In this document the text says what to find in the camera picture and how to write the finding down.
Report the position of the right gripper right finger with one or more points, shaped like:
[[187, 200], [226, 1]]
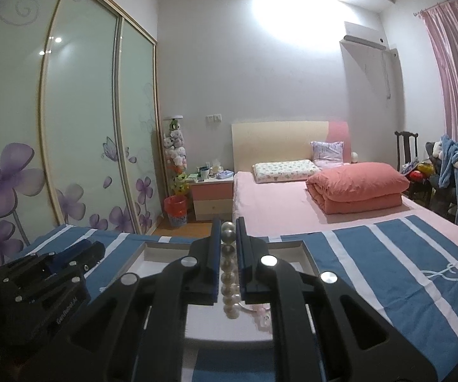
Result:
[[243, 251]]

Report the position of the cream pink headboard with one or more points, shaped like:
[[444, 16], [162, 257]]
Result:
[[284, 141]]

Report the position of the purple patterned pillow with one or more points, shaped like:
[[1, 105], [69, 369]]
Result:
[[327, 154]]

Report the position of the blue striped bed cloth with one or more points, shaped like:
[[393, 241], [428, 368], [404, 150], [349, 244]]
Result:
[[404, 267]]

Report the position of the floral white pillow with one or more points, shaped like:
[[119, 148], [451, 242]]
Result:
[[284, 171]]

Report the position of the white air conditioner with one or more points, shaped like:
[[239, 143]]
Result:
[[358, 34]]

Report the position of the sliding floral wardrobe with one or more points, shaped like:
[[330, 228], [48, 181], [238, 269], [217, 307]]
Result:
[[79, 122]]

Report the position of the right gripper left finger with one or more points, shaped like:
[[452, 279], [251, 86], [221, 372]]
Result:
[[213, 260]]

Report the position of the pink bedside table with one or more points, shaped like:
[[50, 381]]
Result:
[[213, 198]]

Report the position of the dark wooden chair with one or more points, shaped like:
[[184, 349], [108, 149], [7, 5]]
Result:
[[420, 189]]

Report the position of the grey shallow tray box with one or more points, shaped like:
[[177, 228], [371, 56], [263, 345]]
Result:
[[230, 323]]

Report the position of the red waste basket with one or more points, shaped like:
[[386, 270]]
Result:
[[176, 208]]

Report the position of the pink bed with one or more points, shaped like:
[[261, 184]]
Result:
[[283, 209]]

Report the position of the folded coral quilt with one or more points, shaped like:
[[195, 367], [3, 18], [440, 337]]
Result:
[[356, 188]]

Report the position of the stack of plush toys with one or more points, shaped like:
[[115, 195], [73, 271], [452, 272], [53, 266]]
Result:
[[175, 155]]

